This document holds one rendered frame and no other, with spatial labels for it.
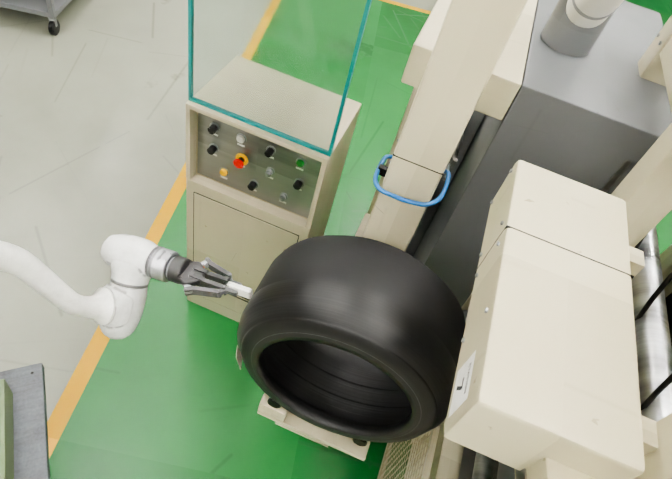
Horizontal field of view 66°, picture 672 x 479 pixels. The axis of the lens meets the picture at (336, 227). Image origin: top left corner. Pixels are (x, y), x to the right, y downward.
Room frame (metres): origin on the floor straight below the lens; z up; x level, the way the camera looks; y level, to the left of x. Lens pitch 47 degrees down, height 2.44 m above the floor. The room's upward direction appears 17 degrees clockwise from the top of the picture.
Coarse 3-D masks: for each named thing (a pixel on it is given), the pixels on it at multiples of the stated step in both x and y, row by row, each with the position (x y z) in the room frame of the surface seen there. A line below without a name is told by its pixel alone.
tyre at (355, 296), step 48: (336, 240) 0.88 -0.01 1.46; (288, 288) 0.72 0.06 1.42; (336, 288) 0.72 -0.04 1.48; (384, 288) 0.75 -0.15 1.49; (432, 288) 0.82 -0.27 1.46; (240, 336) 0.68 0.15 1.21; (288, 336) 0.64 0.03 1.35; (336, 336) 0.63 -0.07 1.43; (384, 336) 0.64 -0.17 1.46; (432, 336) 0.69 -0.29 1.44; (288, 384) 0.72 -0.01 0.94; (336, 384) 0.78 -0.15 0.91; (384, 384) 0.81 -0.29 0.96; (432, 384) 0.62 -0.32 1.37; (336, 432) 0.62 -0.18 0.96; (384, 432) 0.60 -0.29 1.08
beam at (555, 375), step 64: (512, 192) 0.86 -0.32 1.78; (576, 192) 0.92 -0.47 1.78; (512, 256) 0.68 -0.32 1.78; (576, 256) 0.73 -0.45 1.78; (512, 320) 0.53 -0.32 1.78; (576, 320) 0.58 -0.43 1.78; (512, 384) 0.42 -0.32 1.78; (576, 384) 0.45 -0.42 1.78; (512, 448) 0.37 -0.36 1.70; (576, 448) 0.36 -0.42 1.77; (640, 448) 0.38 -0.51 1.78
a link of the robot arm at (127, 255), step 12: (108, 240) 0.82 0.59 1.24; (120, 240) 0.82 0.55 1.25; (132, 240) 0.83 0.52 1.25; (144, 240) 0.85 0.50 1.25; (108, 252) 0.79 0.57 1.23; (120, 252) 0.79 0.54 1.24; (132, 252) 0.80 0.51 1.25; (144, 252) 0.81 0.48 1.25; (108, 264) 0.78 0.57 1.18; (120, 264) 0.77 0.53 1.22; (132, 264) 0.77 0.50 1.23; (144, 264) 0.78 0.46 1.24; (120, 276) 0.75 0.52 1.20; (132, 276) 0.76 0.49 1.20; (144, 276) 0.77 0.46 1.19
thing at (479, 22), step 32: (480, 0) 1.02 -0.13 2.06; (512, 0) 1.01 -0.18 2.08; (448, 32) 1.02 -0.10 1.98; (480, 32) 1.01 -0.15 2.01; (448, 64) 1.02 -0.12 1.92; (480, 64) 1.01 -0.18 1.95; (416, 96) 1.02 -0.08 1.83; (448, 96) 1.01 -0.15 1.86; (480, 96) 1.01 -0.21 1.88; (416, 128) 1.02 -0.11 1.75; (448, 128) 1.01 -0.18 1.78; (416, 160) 1.02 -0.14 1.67; (448, 160) 1.01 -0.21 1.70; (416, 192) 1.01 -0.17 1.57; (384, 224) 1.02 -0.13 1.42; (416, 224) 1.01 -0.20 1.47
